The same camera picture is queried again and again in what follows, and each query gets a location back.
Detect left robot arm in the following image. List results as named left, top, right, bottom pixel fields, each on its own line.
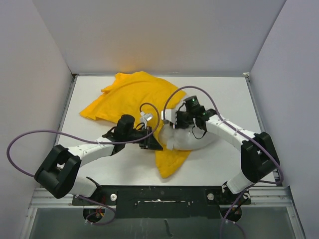
left=34, top=115, right=163, bottom=205

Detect purple cable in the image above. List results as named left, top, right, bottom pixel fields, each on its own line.
left=6, top=102, right=160, bottom=227
left=162, top=86, right=285, bottom=239

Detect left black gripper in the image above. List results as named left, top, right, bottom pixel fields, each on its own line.
left=124, top=126, right=163, bottom=150

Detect white pillow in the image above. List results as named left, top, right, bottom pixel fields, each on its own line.
left=158, top=98, right=220, bottom=152

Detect aluminium frame rail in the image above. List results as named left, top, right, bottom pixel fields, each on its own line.
left=19, top=72, right=307, bottom=239

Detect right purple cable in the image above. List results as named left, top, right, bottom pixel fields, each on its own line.
left=162, top=86, right=285, bottom=239

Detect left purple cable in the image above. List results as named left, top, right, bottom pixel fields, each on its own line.
left=6, top=102, right=160, bottom=227

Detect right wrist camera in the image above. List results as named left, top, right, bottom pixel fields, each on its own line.
left=161, top=109, right=177, bottom=124

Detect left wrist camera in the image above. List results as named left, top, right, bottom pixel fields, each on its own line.
left=140, top=111, right=153, bottom=126

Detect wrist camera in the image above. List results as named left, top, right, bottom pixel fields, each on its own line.
left=140, top=111, right=153, bottom=126
left=161, top=109, right=177, bottom=124

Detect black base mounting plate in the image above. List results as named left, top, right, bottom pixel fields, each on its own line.
left=72, top=185, right=251, bottom=219

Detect yellow printed pillowcase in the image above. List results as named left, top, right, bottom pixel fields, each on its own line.
left=79, top=71, right=194, bottom=179

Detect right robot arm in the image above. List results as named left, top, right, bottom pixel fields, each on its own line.
left=170, top=96, right=280, bottom=204

